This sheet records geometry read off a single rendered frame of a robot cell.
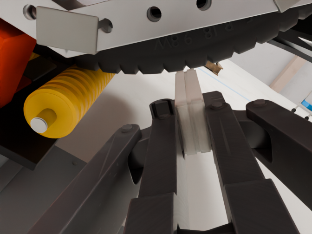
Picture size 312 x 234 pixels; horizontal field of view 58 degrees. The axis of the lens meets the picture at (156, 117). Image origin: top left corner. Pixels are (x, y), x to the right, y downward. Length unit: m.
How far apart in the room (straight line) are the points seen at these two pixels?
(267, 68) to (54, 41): 9.09
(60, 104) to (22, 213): 0.33
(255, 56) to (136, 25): 8.83
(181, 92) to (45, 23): 0.16
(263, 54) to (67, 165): 8.61
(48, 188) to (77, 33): 0.44
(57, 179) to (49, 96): 0.39
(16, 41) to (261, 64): 8.98
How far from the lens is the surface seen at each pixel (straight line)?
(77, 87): 0.34
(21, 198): 0.62
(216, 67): 4.84
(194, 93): 0.15
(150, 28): 0.26
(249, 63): 9.08
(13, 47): 0.32
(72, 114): 0.31
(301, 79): 9.82
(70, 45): 0.28
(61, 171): 0.70
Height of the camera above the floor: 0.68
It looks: 22 degrees down
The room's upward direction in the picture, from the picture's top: 35 degrees clockwise
